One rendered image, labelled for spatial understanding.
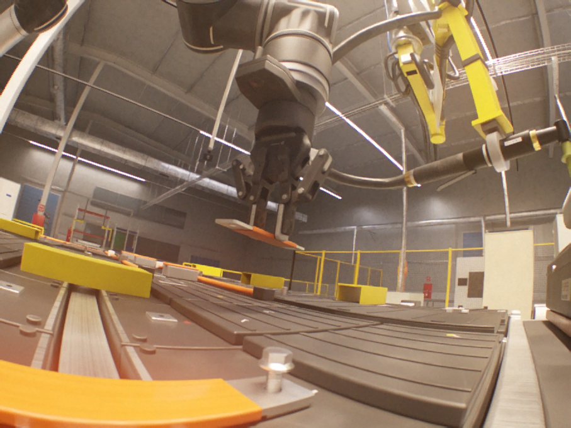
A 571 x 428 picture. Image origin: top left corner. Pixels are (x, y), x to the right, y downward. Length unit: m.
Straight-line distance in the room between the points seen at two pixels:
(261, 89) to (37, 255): 0.31
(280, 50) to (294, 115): 0.10
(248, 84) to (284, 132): 0.07
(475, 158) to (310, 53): 0.43
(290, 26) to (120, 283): 0.40
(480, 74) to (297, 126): 0.54
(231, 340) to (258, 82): 0.26
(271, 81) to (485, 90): 0.53
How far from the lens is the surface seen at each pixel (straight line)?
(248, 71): 0.31
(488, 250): 4.42
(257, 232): 0.26
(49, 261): 0.33
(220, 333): 0.20
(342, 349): 0.18
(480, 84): 0.73
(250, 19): 0.45
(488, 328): 0.31
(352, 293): 0.73
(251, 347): 0.17
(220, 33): 0.47
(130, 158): 14.26
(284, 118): 0.32
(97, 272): 0.33
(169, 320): 0.23
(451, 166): 0.67
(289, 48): 0.37
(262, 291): 0.45
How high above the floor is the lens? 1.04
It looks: 14 degrees up
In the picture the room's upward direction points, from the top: 8 degrees clockwise
